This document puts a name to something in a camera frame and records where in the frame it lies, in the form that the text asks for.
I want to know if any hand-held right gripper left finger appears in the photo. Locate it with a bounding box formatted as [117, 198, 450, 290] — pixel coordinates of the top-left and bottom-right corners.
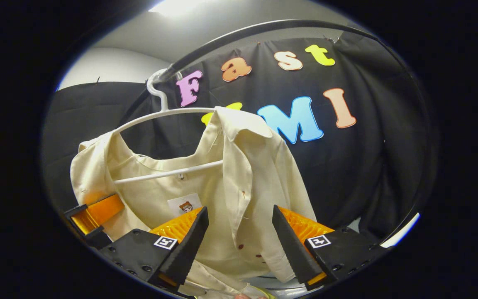
[98, 206, 209, 291]

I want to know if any cream button-up shirt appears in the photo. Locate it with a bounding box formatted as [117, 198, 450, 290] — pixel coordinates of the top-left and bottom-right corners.
[70, 106, 317, 297]

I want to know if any black metal clothes rack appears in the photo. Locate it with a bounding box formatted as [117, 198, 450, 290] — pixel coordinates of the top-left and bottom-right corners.
[117, 19, 439, 245]

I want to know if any white plastic clothes hanger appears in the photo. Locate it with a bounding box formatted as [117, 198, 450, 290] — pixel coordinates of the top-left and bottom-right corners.
[112, 69, 225, 185]

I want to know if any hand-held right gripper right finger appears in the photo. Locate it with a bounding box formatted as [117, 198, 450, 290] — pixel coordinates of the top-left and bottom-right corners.
[271, 205, 389, 291]

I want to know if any white paper sheet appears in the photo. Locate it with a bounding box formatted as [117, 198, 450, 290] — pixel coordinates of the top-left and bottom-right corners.
[382, 213, 421, 248]

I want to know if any large ceiling light panel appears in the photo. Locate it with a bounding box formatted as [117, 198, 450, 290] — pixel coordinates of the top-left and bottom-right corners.
[148, 0, 206, 17]

